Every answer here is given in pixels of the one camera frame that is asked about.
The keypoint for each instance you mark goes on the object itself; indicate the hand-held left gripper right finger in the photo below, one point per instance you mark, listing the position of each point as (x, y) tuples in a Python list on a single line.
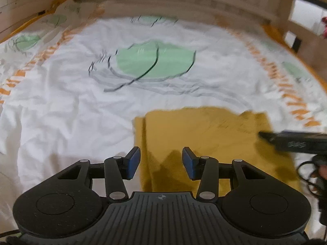
[(188, 162)]

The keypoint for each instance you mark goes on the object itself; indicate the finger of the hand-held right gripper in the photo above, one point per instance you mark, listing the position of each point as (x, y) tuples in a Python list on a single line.
[(272, 138)]

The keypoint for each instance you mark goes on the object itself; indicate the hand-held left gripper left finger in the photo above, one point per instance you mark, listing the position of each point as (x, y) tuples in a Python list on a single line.
[(134, 162)]

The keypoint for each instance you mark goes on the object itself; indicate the yellow small garment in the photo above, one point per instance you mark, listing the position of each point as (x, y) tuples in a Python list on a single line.
[(194, 132)]

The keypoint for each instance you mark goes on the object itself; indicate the white printed bedsheet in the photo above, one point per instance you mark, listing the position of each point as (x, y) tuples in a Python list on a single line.
[(63, 107)]

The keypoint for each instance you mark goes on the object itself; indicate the pink cloth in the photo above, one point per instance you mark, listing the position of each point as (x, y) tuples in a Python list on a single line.
[(325, 28)]

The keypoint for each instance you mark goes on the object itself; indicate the beige wooden bed side rail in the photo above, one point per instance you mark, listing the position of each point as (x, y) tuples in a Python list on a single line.
[(316, 53), (25, 0)]

